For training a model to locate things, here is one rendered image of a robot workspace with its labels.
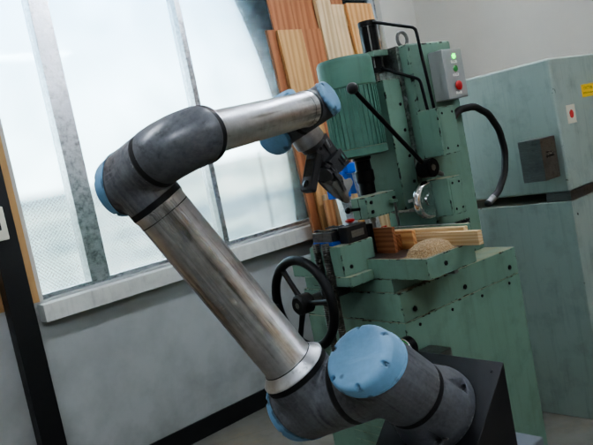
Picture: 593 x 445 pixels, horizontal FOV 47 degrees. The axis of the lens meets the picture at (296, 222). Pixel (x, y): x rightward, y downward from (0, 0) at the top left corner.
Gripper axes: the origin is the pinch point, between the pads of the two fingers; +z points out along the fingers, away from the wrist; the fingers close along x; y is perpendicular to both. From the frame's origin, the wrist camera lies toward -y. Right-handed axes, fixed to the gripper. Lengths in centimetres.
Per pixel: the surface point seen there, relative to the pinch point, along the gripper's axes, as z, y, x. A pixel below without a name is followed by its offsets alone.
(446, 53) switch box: -10, 60, -9
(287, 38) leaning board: -16, 129, 136
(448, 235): 21.2, 7.0, -22.6
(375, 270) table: 19.1, -9.7, -6.4
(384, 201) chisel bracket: 13.7, 15.9, 4.2
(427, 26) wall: 46, 246, 149
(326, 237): 4.6, -10.9, 2.5
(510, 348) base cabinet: 75, 11, -14
